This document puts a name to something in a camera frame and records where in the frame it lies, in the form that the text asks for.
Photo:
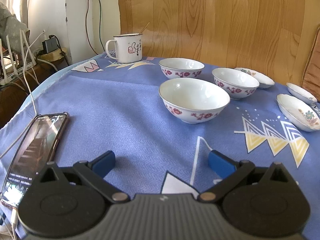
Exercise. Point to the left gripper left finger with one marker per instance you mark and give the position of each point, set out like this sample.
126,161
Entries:
74,198

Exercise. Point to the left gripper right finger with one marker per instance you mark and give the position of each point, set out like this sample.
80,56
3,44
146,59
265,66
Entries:
260,201

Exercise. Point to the floral saucer plate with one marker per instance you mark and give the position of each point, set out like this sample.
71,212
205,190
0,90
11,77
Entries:
298,112
265,81

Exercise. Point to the small white saucer plate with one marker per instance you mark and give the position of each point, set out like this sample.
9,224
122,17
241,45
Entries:
301,93

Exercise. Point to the large floral bowl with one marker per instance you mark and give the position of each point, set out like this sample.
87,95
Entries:
193,101

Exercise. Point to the black smartphone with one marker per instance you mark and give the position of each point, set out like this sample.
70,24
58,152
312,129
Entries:
38,147

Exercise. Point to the blue patterned tablecloth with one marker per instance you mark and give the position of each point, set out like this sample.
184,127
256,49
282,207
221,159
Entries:
118,108

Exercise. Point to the brown cushion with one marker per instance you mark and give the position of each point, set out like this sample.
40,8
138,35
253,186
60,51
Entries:
311,75

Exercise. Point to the white wifi router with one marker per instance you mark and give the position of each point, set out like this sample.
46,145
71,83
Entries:
17,60

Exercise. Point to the black power adapter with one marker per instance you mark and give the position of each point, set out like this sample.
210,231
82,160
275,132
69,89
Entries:
50,44

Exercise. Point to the white enamel mug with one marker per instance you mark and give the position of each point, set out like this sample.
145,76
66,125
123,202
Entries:
128,48

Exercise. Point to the wooden headboard panel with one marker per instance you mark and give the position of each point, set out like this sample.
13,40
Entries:
273,37

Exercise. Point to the spoon in mug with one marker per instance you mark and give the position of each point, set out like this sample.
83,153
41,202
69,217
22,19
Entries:
144,28

